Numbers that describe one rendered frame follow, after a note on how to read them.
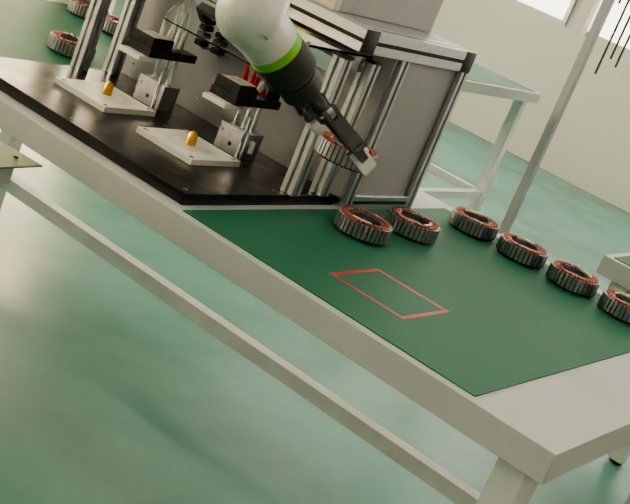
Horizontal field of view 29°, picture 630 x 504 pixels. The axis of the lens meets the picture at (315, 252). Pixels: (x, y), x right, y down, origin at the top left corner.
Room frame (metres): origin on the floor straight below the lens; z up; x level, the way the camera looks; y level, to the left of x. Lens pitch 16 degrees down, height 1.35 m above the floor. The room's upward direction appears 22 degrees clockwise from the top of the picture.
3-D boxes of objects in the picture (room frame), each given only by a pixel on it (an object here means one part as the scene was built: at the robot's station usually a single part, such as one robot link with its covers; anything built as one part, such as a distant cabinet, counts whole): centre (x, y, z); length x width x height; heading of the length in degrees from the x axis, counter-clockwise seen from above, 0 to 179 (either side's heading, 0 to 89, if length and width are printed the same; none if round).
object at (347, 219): (2.29, -0.07, 0.77); 0.11 x 0.11 x 0.04
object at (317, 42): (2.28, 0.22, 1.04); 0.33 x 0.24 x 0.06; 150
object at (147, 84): (2.56, 0.44, 0.80); 0.08 x 0.05 x 0.06; 60
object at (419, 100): (2.56, -0.08, 0.91); 0.28 x 0.03 x 0.32; 150
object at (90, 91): (2.44, 0.51, 0.78); 0.15 x 0.15 x 0.01; 60
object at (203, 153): (2.31, 0.30, 0.78); 0.15 x 0.15 x 0.01; 60
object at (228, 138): (2.44, 0.23, 0.80); 0.08 x 0.05 x 0.06; 60
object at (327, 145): (2.14, 0.02, 0.92); 0.11 x 0.11 x 0.04
